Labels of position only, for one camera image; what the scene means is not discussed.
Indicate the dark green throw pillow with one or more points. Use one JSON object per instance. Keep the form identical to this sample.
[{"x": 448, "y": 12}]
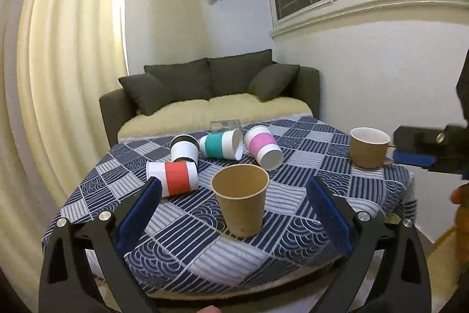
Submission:
[
  {"x": 273, "y": 82},
  {"x": 146, "y": 93}
]

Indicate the person's right hand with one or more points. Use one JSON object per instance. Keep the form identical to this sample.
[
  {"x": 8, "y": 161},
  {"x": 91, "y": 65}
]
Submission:
[{"x": 458, "y": 194}]

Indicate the cream fleece blanket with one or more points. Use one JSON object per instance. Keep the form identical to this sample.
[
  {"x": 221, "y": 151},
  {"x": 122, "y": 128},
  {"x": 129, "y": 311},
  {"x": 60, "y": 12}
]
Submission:
[{"x": 205, "y": 113}]

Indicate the pink banded white cup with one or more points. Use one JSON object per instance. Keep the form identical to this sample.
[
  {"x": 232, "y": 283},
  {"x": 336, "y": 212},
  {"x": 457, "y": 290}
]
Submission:
[{"x": 261, "y": 142}]

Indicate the cream curtain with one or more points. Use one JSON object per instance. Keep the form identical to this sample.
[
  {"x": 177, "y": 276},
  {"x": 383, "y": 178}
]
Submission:
[{"x": 62, "y": 60}]

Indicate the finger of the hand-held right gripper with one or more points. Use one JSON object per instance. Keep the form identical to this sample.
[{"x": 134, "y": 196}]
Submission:
[
  {"x": 416, "y": 158},
  {"x": 414, "y": 139}
]

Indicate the teal banded white cup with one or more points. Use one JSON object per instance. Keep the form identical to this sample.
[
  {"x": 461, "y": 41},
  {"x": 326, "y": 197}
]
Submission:
[{"x": 216, "y": 146}]

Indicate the dark green back cushion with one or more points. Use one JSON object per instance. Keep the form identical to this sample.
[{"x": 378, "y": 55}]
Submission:
[
  {"x": 179, "y": 76},
  {"x": 238, "y": 73}
]

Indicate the tall brown paper cup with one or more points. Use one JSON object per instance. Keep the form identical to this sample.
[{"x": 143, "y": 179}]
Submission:
[{"x": 240, "y": 203}]

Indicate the wide brown paper cup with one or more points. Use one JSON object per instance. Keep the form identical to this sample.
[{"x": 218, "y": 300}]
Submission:
[{"x": 366, "y": 151}]

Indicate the blue patterned tablecloth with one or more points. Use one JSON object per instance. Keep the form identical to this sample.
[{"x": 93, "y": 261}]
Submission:
[{"x": 190, "y": 225}]

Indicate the black banded white cup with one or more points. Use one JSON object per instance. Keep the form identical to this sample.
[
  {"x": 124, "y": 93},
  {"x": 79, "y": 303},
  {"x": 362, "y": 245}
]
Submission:
[{"x": 185, "y": 151}]

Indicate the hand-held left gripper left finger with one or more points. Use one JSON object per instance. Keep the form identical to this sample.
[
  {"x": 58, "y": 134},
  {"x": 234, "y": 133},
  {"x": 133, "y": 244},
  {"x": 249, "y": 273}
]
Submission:
[{"x": 136, "y": 216}]

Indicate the dark green sofa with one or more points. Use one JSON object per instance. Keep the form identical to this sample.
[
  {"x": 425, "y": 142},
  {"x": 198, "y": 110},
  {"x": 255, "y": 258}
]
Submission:
[{"x": 110, "y": 111}]

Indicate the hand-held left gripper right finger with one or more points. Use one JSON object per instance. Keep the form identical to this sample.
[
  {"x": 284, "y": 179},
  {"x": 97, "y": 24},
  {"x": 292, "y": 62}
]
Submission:
[{"x": 331, "y": 217}]

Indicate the red banded white cup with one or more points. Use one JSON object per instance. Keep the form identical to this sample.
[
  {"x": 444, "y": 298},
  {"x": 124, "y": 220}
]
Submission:
[{"x": 177, "y": 179}]

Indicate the person's left hand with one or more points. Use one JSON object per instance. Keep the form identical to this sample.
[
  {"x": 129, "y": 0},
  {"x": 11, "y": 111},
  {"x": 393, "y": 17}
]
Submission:
[{"x": 209, "y": 309}]

